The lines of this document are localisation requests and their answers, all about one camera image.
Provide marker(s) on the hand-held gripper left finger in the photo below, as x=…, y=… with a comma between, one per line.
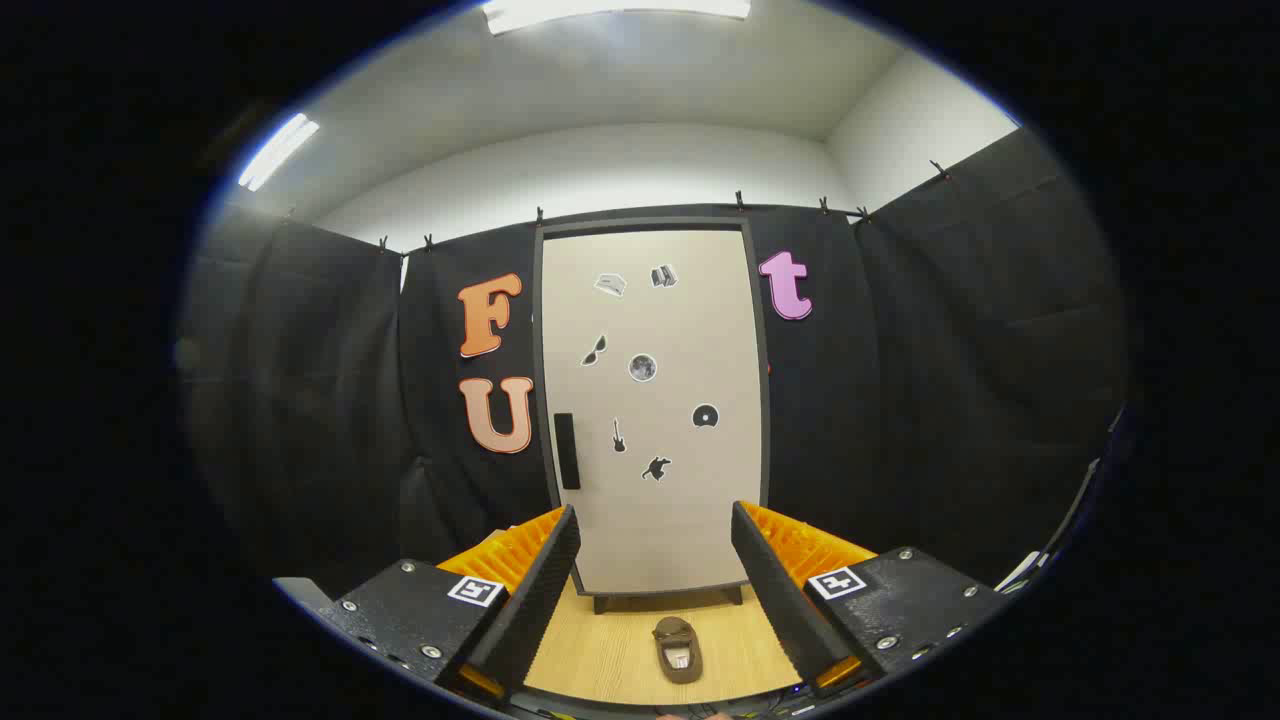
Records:
x=535, y=590

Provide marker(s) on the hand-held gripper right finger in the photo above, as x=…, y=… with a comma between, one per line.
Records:
x=775, y=590

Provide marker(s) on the brown fuzzy shoe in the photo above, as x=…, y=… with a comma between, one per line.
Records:
x=677, y=635

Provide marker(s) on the beige shoe cabinet door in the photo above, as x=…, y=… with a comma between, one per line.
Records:
x=680, y=520

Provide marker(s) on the dark grey shoe cabinet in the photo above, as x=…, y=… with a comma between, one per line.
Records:
x=538, y=350

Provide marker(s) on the black backdrop cloth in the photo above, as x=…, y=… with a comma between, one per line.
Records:
x=300, y=400

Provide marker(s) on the long ceiling light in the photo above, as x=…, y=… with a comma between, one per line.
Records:
x=610, y=10
x=278, y=152

